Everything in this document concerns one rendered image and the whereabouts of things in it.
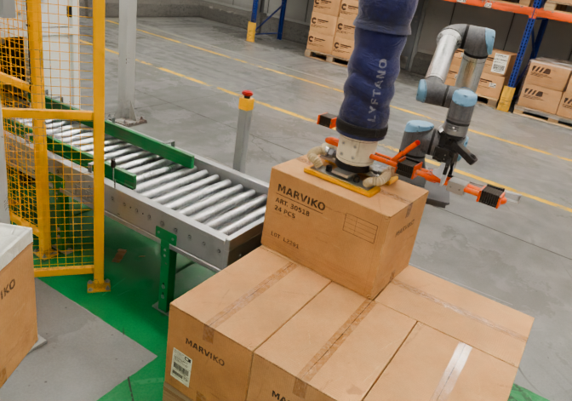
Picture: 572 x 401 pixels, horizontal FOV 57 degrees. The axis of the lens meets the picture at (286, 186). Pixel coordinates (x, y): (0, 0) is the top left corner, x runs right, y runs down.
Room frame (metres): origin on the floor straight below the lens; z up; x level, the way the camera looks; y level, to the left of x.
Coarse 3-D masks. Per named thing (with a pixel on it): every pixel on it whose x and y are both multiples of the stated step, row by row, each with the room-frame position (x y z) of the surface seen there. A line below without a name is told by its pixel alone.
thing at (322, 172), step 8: (304, 168) 2.19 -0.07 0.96; (312, 168) 2.19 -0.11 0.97; (320, 168) 2.20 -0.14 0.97; (328, 168) 2.17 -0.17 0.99; (320, 176) 2.14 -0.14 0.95; (328, 176) 2.13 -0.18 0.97; (336, 176) 2.13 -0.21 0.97; (336, 184) 2.10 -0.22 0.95; (344, 184) 2.08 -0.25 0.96; (352, 184) 2.08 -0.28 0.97; (360, 184) 2.09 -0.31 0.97; (360, 192) 2.04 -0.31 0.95; (368, 192) 2.03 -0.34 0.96; (376, 192) 2.07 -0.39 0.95
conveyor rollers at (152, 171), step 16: (80, 128) 3.40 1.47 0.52; (112, 144) 3.20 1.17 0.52; (128, 144) 3.20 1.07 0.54; (128, 160) 2.97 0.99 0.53; (144, 160) 2.97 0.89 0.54; (160, 160) 2.99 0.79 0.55; (144, 176) 2.74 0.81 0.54; (160, 176) 2.76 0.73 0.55; (176, 176) 2.83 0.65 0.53; (192, 176) 2.84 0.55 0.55; (144, 192) 2.52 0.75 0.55; (160, 192) 2.60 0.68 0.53; (176, 192) 2.59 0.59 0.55; (208, 192) 2.68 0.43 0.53; (224, 192) 2.68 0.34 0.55; (176, 208) 2.45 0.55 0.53; (192, 208) 2.44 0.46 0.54; (224, 208) 2.52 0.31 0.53; (240, 208) 2.52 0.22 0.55; (208, 224) 2.29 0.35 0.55; (224, 224) 2.39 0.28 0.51; (240, 224) 2.36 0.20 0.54
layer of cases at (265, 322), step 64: (256, 256) 2.07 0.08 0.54; (192, 320) 1.58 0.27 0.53; (256, 320) 1.62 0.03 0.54; (320, 320) 1.68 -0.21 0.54; (384, 320) 1.74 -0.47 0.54; (448, 320) 1.81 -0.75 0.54; (512, 320) 1.89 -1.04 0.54; (192, 384) 1.57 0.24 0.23; (256, 384) 1.43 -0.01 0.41; (320, 384) 1.34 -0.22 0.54; (384, 384) 1.39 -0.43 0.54; (448, 384) 1.44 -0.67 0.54; (512, 384) 1.49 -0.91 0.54
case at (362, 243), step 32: (288, 192) 2.14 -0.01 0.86; (320, 192) 2.05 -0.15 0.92; (352, 192) 2.05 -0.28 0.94; (384, 192) 2.10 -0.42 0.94; (416, 192) 2.16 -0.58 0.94; (288, 224) 2.12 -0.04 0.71; (320, 224) 2.03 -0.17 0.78; (352, 224) 1.95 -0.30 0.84; (384, 224) 1.88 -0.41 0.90; (416, 224) 2.17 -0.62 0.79; (288, 256) 2.10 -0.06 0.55; (320, 256) 2.02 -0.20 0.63; (352, 256) 1.93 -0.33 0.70; (384, 256) 1.90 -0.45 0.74; (352, 288) 1.92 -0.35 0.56
